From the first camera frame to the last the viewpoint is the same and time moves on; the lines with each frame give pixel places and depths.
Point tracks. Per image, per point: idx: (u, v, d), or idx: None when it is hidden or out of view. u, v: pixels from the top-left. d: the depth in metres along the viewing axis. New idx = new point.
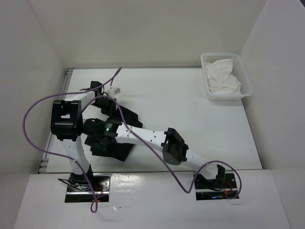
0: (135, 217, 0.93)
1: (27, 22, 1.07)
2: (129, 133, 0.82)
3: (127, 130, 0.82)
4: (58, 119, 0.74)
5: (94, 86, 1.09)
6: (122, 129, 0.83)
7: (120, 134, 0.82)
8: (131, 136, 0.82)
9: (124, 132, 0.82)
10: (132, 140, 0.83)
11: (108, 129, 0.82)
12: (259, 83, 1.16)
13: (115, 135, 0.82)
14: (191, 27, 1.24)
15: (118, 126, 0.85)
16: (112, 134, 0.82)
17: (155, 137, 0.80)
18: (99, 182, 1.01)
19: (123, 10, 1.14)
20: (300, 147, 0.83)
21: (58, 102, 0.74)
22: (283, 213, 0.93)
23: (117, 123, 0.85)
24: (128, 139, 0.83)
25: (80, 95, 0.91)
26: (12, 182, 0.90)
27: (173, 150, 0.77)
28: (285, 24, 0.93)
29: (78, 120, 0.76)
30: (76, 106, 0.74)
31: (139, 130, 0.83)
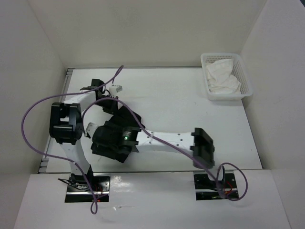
0: (136, 217, 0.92)
1: (27, 22, 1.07)
2: (152, 140, 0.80)
3: (148, 136, 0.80)
4: (56, 122, 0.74)
5: (95, 85, 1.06)
6: (143, 136, 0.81)
7: (141, 142, 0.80)
8: (154, 142, 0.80)
9: (146, 139, 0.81)
10: (156, 146, 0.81)
11: (127, 138, 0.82)
12: (259, 83, 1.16)
13: (136, 143, 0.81)
14: (191, 27, 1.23)
15: (138, 132, 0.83)
16: (133, 142, 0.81)
17: (181, 140, 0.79)
18: (99, 182, 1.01)
19: (122, 10, 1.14)
20: (300, 146, 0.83)
21: (56, 105, 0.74)
22: (283, 213, 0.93)
23: (137, 130, 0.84)
24: (151, 146, 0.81)
25: (81, 96, 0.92)
26: (12, 182, 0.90)
27: (205, 153, 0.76)
28: (286, 24, 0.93)
29: (78, 123, 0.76)
30: (75, 109, 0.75)
31: (161, 134, 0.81)
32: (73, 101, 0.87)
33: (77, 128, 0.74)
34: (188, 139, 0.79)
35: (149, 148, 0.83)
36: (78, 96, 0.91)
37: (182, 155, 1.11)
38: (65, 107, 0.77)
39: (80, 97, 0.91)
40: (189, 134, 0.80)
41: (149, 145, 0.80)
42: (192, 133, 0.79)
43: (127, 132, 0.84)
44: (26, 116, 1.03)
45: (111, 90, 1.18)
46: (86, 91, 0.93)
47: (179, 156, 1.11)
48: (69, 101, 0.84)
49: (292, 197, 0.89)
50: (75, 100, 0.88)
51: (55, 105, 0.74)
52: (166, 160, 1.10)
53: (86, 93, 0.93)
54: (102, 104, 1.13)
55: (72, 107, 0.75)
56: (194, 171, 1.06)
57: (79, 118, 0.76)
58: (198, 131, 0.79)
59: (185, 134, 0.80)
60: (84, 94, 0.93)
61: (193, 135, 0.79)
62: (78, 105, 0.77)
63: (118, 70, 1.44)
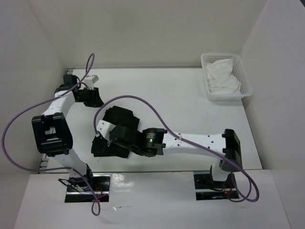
0: (136, 217, 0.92)
1: (27, 22, 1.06)
2: (180, 142, 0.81)
3: (176, 138, 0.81)
4: (42, 137, 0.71)
5: (68, 82, 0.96)
6: (171, 138, 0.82)
7: (169, 144, 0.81)
8: (182, 145, 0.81)
9: (174, 142, 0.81)
10: (184, 148, 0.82)
11: (153, 140, 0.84)
12: (259, 83, 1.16)
13: (163, 146, 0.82)
14: (191, 26, 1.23)
15: (164, 134, 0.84)
16: (161, 146, 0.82)
17: (212, 142, 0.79)
18: (99, 182, 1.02)
19: (122, 10, 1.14)
20: (300, 146, 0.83)
21: (37, 120, 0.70)
22: (283, 213, 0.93)
23: (162, 132, 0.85)
24: (179, 148, 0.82)
25: (58, 101, 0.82)
26: (12, 182, 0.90)
27: (237, 157, 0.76)
28: (286, 23, 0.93)
29: (66, 132, 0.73)
30: (59, 120, 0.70)
31: (190, 136, 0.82)
32: (53, 110, 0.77)
33: (66, 137, 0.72)
34: (218, 141, 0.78)
35: (176, 150, 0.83)
36: (56, 102, 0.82)
37: (182, 155, 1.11)
38: (46, 119, 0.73)
39: (57, 103, 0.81)
40: (219, 135, 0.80)
41: (177, 148, 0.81)
42: (223, 135, 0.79)
43: (151, 135, 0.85)
44: (26, 116, 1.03)
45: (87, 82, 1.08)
46: (63, 94, 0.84)
47: (179, 156, 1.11)
48: (50, 112, 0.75)
49: (292, 197, 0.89)
50: (55, 108, 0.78)
51: (36, 119, 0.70)
52: (166, 160, 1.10)
53: (63, 96, 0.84)
54: (83, 99, 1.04)
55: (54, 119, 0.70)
56: (193, 171, 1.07)
57: (66, 127, 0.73)
58: (229, 133, 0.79)
59: (214, 135, 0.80)
60: (61, 97, 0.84)
61: (224, 137, 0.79)
62: (61, 114, 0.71)
63: (118, 70, 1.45)
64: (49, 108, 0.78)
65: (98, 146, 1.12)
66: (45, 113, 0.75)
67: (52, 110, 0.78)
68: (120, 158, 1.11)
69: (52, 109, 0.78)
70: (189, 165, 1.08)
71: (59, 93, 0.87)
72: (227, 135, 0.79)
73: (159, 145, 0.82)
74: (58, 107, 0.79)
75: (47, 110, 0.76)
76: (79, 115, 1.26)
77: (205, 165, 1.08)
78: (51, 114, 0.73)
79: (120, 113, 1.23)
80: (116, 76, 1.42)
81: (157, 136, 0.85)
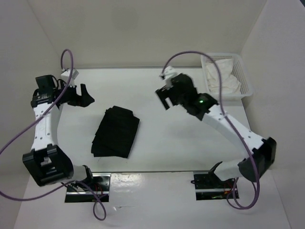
0: (136, 218, 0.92)
1: (26, 22, 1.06)
2: (223, 118, 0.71)
3: (221, 113, 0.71)
4: (40, 173, 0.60)
5: (44, 84, 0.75)
6: (217, 110, 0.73)
7: (212, 114, 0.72)
8: (222, 121, 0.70)
9: (217, 115, 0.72)
10: (221, 127, 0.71)
11: (202, 102, 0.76)
12: (259, 83, 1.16)
13: (206, 111, 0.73)
14: (191, 26, 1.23)
15: (214, 105, 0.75)
16: (205, 109, 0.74)
17: (249, 137, 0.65)
18: (99, 182, 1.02)
19: (122, 9, 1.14)
20: (300, 146, 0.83)
21: (28, 160, 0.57)
22: (283, 213, 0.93)
23: (212, 102, 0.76)
24: (217, 123, 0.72)
25: (44, 124, 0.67)
26: (12, 182, 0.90)
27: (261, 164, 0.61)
28: (286, 23, 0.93)
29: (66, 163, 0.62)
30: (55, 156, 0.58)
31: (236, 120, 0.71)
32: (43, 141, 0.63)
33: (67, 169, 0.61)
34: (255, 140, 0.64)
35: (214, 124, 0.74)
36: (41, 126, 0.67)
37: (182, 155, 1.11)
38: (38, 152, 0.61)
39: (44, 127, 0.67)
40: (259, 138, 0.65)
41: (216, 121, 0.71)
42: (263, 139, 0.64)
43: (203, 98, 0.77)
44: (26, 116, 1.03)
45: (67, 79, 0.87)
46: (45, 112, 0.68)
47: (179, 157, 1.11)
48: (41, 146, 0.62)
49: (292, 197, 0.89)
50: (44, 136, 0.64)
51: (27, 158, 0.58)
52: (166, 160, 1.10)
53: (46, 114, 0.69)
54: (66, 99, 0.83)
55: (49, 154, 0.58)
56: (194, 171, 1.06)
57: (65, 158, 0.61)
58: (270, 141, 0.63)
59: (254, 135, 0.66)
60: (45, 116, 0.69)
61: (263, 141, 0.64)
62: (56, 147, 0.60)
63: (118, 70, 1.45)
64: (36, 137, 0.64)
65: (99, 146, 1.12)
66: (35, 147, 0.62)
67: (42, 140, 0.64)
68: (121, 158, 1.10)
69: (40, 139, 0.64)
70: (189, 165, 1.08)
71: (39, 109, 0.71)
72: (266, 141, 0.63)
73: (204, 109, 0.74)
74: (48, 133, 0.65)
75: (35, 143, 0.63)
76: (79, 116, 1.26)
77: (205, 165, 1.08)
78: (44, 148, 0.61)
79: (120, 113, 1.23)
80: (116, 76, 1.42)
81: (208, 100, 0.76)
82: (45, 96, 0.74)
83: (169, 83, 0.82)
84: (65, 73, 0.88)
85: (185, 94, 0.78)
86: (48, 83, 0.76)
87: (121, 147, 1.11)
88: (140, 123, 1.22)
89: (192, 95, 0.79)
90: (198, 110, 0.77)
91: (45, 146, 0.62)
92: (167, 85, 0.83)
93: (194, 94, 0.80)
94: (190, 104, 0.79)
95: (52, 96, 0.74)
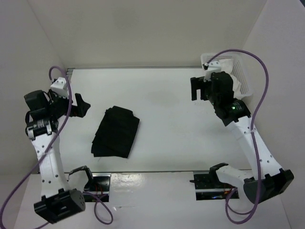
0: (136, 218, 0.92)
1: (26, 22, 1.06)
2: (248, 133, 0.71)
3: (250, 128, 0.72)
4: (54, 215, 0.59)
5: (35, 107, 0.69)
6: (246, 123, 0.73)
7: (240, 125, 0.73)
8: (247, 136, 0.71)
9: (244, 128, 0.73)
10: (243, 141, 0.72)
11: (235, 109, 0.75)
12: (258, 83, 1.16)
13: (237, 119, 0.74)
14: (191, 27, 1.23)
15: (245, 116, 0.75)
16: (233, 118, 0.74)
17: (268, 162, 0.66)
18: (99, 182, 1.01)
19: (122, 9, 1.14)
20: (300, 146, 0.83)
21: (42, 208, 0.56)
22: (282, 213, 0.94)
23: (244, 113, 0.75)
24: (240, 135, 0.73)
25: (49, 162, 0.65)
26: (12, 183, 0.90)
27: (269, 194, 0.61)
28: (286, 24, 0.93)
29: (78, 201, 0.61)
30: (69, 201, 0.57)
31: (260, 140, 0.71)
32: (53, 185, 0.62)
33: (80, 205, 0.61)
34: (271, 168, 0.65)
35: (237, 136, 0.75)
36: (46, 165, 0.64)
37: (182, 155, 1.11)
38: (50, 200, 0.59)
39: (50, 168, 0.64)
40: (278, 168, 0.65)
41: (241, 134, 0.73)
42: (280, 170, 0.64)
43: (238, 105, 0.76)
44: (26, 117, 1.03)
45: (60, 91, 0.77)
46: (47, 150, 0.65)
47: (179, 157, 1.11)
48: (52, 192, 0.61)
49: (292, 197, 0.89)
50: (52, 177, 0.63)
51: (40, 206, 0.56)
52: (167, 160, 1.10)
53: (48, 152, 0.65)
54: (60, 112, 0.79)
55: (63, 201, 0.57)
56: (194, 171, 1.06)
57: (76, 198, 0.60)
58: (289, 174, 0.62)
59: (274, 163, 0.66)
60: (48, 154, 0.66)
61: (279, 171, 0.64)
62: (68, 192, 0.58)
63: (118, 70, 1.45)
64: (45, 181, 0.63)
65: (99, 146, 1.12)
66: (45, 193, 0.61)
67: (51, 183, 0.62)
68: (121, 158, 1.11)
69: (49, 182, 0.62)
70: (188, 165, 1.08)
71: (40, 143, 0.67)
72: (282, 172, 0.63)
73: (232, 117, 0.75)
74: (55, 175, 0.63)
75: (45, 189, 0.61)
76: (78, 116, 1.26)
77: (205, 164, 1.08)
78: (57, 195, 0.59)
79: (120, 113, 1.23)
80: (116, 76, 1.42)
81: (242, 110, 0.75)
82: (41, 124, 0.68)
83: (208, 77, 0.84)
84: (54, 85, 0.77)
85: (219, 95, 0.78)
86: (40, 104, 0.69)
87: (121, 147, 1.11)
88: (140, 123, 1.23)
89: (228, 98, 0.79)
90: (227, 115, 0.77)
91: (56, 191, 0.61)
92: (207, 77, 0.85)
93: (230, 98, 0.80)
94: (222, 108, 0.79)
95: (49, 124, 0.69)
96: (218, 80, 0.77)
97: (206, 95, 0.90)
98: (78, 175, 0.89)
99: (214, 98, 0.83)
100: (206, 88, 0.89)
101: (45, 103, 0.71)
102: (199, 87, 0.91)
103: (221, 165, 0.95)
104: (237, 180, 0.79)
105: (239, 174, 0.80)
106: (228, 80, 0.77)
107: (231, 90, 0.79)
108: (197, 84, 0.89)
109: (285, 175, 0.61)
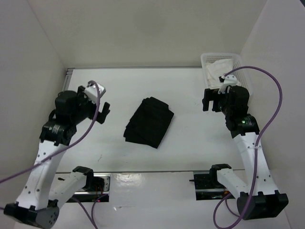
0: (137, 216, 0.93)
1: (26, 22, 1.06)
2: (250, 149, 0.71)
3: (254, 144, 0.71)
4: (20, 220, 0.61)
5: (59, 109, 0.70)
6: (249, 140, 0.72)
7: (245, 140, 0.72)
8: (249, 150, 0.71)
9: (249, 143, 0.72)
10: (246, 155, 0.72)
11: (245, 122, 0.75)
12: (259, 83, 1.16)
13: (243, 133, 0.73)
14: (191, 26, 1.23)
15: (253, 132, 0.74)
16: (240, 130, 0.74)
17: (265, 181, 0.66)
18: (99, 182, 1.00)
19: (123, 9, 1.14)
20: (300, 147, 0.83)
21: (10, 213, 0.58)
22: (282, 213, 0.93)
23: (253, 129, 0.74)
24: (244, 149, 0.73)
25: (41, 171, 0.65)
26: (12, 183, 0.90)
27: (259, 211, 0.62)
28: (286, 23, 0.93)
29: (45, 219, 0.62)
30: (35, 217, 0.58)
31: (262, 158, 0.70)
32: (32, 192, 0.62)
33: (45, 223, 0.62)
34: (267, 187, 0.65)
35: (240, 149, 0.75)
36: (35, 175, 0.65)
37: (182, 156, 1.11)
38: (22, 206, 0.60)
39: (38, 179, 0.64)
40: (274, 189, 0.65)
41: (244, 149, 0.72)
42: (276, 192, 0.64)
43: (248, 120, 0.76)
44: (26, 117, 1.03)
45: (89, 95, 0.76)
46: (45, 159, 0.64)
47: (179, 157, 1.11)
48: (26, 201, 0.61)
49: (292, 197, 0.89)
50: (33, 191, 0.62)
51: (10, 209, 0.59)
52: (166, 160, 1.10)
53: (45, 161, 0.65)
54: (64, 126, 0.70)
55: (29, 214, 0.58)
56: (195, 171, 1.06)
57: (44, 215, 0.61)
58: (283, 198, 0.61)
59: (271, 183, 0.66)
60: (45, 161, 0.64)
61: (273, 192, 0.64)
62: (35, 212, 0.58)
63: (118, 70, 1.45)
64: (26, 188, 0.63)
65: (129, 132, 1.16)
66: (19, 200, 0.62)
67: (30, 193, 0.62)
68: (121, 158, 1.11)
69: (29, 193, 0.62)
70: (189, 165, 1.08)
71: (42, 150, 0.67)
72: (277, 194, 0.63)
73: (239, 130, 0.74)
74: (37, 189, 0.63)
75: (22, 196, 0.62)
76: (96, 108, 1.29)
77: (205, 165, 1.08)
78: (29, 203, 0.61)
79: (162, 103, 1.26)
80: (116, 75, 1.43)
81: (251, 126, 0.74)
82: (55, 128, 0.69)
83: (224, 88, 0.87)
84: (89, 88, 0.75)
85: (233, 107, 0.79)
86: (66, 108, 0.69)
87: (150, 137, 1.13)
88: (173, 116, 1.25)
89: (240, 113, 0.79)
90: (235, 128, 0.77)
91: (28, 206, 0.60)
92: (222, 89, 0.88)
93: (243, 113, 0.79)
94: (232, 119, 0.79)
95: (64, 131, 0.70)
96: (233, 93, 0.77)
97: (219, 107, 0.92)
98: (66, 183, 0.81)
99: (227, 110, 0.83)
100: (220, 99, 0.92)
101: (71, 109, 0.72)
102: (213, 98, 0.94)
103: (222, 165, 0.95)
104: (233, 189, 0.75)
105: (237, 184, 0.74)
106: (245, 95, 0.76)
107: (247, 106, 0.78)
108: (211, 96, 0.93)
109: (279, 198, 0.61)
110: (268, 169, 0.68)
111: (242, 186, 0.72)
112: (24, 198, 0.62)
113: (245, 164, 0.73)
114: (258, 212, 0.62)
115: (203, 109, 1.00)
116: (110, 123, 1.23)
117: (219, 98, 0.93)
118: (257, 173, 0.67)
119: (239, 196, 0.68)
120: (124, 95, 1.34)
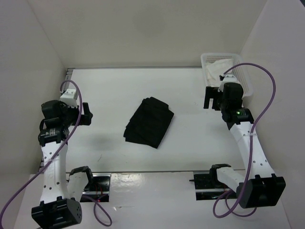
0: (137, 217, 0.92)
1: (26, 22, 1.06)
2: (246, 135, 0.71)
3: (249, 131, 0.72)
4: (49, 224, 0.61)
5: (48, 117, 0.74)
6: (245, 127, 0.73)
7: (240, 127, 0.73)
8: (245, 138, 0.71)
9: (244, 130, 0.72)
10: (241, 143, 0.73)
11: (240, 113, 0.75)
12: (258, 83, 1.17)
13: (238, 121, 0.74)
14: (191, 26, 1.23)
15: (248, 122, 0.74)
16: (235, 120, 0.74)
17: (261, 165, 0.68)
18: (99, 182, 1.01)
19: (123, 9, 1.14)
20: (299, 146, 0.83)
21: (38, 213, 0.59)
22: (282, 213, 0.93)
23: (248, 119, 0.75)
24: (239, 137, 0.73)
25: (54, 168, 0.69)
26: (12, 183, 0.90)
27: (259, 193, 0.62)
28: (286, 23, 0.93)
29: (74, 212, 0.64)
30: (66, 208, 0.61)
31: (258, 143, 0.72)
32: (52, 189, 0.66)
33: (75, 216, 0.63)
34: (264, 171, 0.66)
35: (237, 137, 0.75)
36: (51, 174, 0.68)
37: (182, 155, 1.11)
38: (49, 204, 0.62)
39: (53, 175, 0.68)
40: (270, 172, 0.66)
41: (240, 136, 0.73)
42: (273, 175, 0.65)
43: (243, 111, 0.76)
44: (26, 117, 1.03)
45: (67, 100, 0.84)
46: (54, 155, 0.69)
47: (179, 157, 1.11)
48: (50, 198, 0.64)
49: (292, 197, 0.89)
50: (54, 185, 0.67)
51: (36, 211, 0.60)
52: (166, 160, 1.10)
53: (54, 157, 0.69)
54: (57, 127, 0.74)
55: (59, 208, 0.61)
56: (195, 171, 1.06)
57: (72, 205, 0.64)
58: (280, 181, 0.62)
59: (268, 168, 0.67)
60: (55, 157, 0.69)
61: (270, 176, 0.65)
62: (65, 200, 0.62)
63: (118, 70, 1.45)
64: (47, 186, 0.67)
65: (129, 133, 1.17)
66: (44, 200, 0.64)
67: (51, 189, 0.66)
68: (121, 158, 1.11)
69: (50, 189, 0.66)
70: (189, 165, 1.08)
71: (48, 150, 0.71)
72: (273, 177, 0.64)
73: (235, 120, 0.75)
74: (57, 183, 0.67)
75: (45, 195, 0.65)
76: (96, 109, 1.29)
77: (205, 164, 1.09)
78: (55, 199, 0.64)
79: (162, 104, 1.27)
80: (116, 75, 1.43)
81: (246, 117, 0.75)
82: (52, 132, 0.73)
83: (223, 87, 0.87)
84: (63, 95, 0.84)
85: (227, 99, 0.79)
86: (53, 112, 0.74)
87: (150, 138, 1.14)
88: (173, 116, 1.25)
89: (234, 105, 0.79)
90: (231, 119, 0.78)
91: (55, 199, 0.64)
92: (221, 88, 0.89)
93: (238, 105, 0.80)
94: (228, 112, 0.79)
95: (61, 132, 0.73)
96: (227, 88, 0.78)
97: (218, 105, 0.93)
98: (72, 185, 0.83)
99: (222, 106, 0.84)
100: (218, 98, 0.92)
101: (59, 113, 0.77)
102: (212, 97, 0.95)
103: (222, 164, 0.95)
104: (233, 182, 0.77)
105: (236, 178, 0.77)
106: (238, 88, 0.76)
107: (240, 99, 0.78)
108: (209, 93, 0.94)
109: (277, 182, 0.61)
110: (263, 155, 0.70)
111: (241, 178, 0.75)
112: (47, 198, 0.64)
113: (241, 152, 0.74)
114: (256, 197, 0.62)
115: (204, 106, 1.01)
116: (110, 123, 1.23)
117: (218, 96, 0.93)
118: (253, 159, 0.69)
119: (239, 185, 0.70)
120: (124, 96, 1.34)
